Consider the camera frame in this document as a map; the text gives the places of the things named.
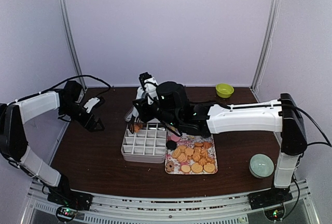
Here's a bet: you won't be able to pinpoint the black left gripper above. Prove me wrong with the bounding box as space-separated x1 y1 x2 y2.
59 102 105 132

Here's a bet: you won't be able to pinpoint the silver serving tongs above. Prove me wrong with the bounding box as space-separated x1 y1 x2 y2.
127 117 143 134

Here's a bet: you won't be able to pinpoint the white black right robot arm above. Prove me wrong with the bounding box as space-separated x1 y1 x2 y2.
133 93 310 206

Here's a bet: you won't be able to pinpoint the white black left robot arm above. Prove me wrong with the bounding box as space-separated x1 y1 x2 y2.
1 76 105 210

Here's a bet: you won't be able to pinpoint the pink sandwich cookie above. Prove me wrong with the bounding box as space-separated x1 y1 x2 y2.
170 135 181 142

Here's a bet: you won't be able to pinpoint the silver tin lid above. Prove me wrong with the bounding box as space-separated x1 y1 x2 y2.
124 106 139 123

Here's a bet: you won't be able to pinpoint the chocolate chip cookie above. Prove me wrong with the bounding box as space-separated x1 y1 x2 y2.
131 123 143 133

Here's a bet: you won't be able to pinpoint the black sandwich cookie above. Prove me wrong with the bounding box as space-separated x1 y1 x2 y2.
166 140 177 150

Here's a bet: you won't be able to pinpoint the grey divided cookie tin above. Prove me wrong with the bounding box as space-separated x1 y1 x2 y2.
121 123 167 163

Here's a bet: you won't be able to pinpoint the floral rectangular tray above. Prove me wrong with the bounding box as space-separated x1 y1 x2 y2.
164 131 218 175

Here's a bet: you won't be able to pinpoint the flower shaped brown cookie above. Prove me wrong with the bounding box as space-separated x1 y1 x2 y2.
165 161 174 173

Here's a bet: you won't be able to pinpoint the lime green bowl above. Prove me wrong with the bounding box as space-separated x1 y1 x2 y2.
215 83 234 99

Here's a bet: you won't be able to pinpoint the pale green ceramic bowl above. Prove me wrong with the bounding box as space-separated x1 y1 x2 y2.
249 153 274 179

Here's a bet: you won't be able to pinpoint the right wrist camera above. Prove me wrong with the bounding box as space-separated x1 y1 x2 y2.
156 81 190 112

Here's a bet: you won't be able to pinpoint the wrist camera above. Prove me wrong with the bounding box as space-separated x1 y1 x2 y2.
156 81 190 112
83 96 105 113

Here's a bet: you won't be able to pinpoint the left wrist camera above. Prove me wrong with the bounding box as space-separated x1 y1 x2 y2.
83 96 105 113

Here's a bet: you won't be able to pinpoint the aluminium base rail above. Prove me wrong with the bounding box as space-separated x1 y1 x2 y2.
19 180 322 223

